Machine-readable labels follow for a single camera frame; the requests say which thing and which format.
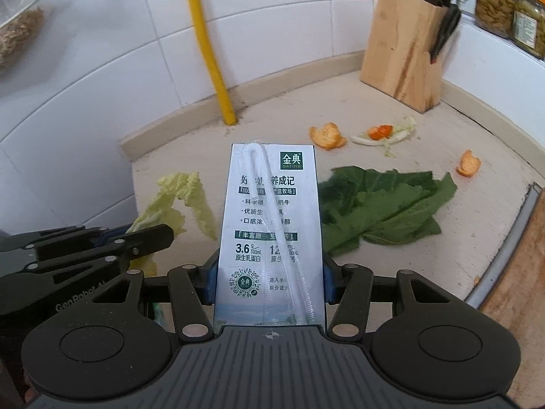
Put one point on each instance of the glass jar with pasta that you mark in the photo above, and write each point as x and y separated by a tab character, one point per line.
494	8

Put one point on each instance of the glass pickle jar orange lid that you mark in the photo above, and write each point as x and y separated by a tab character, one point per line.
530	25

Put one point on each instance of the clear bag of grains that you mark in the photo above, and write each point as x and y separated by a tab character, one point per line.
17	34

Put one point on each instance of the curled orange peel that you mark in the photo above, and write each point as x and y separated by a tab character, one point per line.
468	166

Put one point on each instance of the wooden knife block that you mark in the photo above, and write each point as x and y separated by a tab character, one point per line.
400	42

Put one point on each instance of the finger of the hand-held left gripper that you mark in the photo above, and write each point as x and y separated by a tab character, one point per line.
149	240
113	235

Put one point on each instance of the large orange peel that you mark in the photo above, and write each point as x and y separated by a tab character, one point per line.
328	136

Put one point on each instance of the white green milk carton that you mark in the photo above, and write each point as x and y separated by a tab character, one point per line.
255	221

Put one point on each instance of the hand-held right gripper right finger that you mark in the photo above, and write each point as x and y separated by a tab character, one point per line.
328	281

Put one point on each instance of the pale cabbage leaf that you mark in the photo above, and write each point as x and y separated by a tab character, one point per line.
179	196

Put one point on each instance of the yellow pipe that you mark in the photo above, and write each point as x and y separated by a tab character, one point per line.
205	42

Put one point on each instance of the wooden cutting board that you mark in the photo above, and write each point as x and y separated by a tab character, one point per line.
523	298

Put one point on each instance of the dark green leaf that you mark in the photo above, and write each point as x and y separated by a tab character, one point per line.
383	208

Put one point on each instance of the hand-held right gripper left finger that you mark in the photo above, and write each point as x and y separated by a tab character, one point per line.
210	281

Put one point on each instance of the black scissors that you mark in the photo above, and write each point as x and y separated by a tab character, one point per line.
438	47

